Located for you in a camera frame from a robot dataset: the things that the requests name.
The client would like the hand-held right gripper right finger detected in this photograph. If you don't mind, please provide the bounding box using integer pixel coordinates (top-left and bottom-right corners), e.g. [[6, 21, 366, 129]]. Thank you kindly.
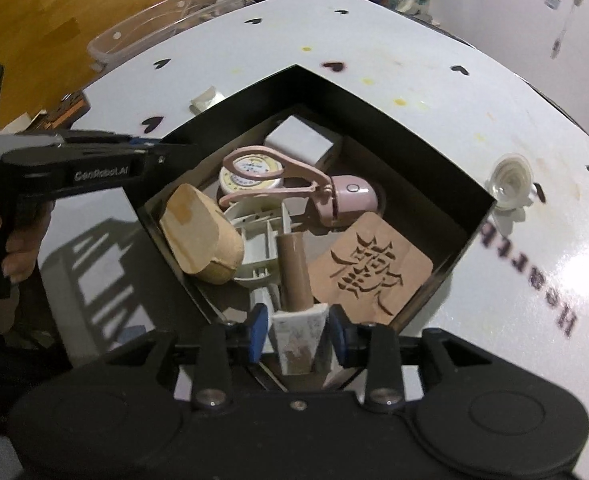
[[329, 305, 499, 411]]

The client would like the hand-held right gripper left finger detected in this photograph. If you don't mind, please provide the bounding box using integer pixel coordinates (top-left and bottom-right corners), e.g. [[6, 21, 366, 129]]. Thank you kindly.
[[99, 303, 270, 411]]

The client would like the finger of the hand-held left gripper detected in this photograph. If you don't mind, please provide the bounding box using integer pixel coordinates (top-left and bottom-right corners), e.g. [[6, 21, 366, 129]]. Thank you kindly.
[[49, 128, 150, 151], [137, 141, 196, 192]]

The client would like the brown white bottle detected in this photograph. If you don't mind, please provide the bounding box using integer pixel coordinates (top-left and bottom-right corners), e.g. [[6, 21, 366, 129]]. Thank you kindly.
[[272, 232, 333, 377]]

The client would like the carved wooden coaster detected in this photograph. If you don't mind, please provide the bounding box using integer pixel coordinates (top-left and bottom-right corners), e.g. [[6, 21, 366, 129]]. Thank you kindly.
[[307, 211, 435, 326]]

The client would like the round white tape measure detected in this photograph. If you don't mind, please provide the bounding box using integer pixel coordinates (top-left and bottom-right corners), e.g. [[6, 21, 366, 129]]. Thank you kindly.
[[218, 155, 286, 208]]

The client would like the beige wooden block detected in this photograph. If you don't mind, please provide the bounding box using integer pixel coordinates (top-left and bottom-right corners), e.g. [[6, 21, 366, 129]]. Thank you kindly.
[[158, 183, 246, 286]]

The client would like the grey plastic holder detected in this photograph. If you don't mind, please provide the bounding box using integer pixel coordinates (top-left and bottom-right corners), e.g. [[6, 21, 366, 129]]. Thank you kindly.
[[223, 199, 295, 288]]

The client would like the black square box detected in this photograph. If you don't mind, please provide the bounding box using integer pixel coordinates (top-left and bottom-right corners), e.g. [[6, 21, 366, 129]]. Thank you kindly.
[[133, 63, 498, 397]]

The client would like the person's left hand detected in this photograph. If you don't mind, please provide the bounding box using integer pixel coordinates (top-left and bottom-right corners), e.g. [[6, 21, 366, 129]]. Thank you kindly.
[[0, 201, 56, 285]]

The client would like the orange black device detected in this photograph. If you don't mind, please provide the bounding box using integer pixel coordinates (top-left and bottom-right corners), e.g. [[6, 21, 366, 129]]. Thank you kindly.
[[43, 91, 91, 132]]

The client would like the folded white paper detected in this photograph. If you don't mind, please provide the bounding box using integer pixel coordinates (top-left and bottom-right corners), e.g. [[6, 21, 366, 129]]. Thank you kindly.
[[189, 86, 226, 115]]

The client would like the small white box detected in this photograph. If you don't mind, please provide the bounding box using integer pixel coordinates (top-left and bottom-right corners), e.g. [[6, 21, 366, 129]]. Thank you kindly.
[[263, 114, 344, 168]]

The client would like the clear plastic storage bin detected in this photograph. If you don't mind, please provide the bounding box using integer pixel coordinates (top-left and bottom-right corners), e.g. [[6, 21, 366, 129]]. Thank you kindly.
[[86, 0, 251, 67]]

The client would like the pink eyelash curler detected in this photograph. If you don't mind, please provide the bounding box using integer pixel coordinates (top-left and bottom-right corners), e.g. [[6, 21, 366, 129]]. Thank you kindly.
[[222, 146, 379, 227]]

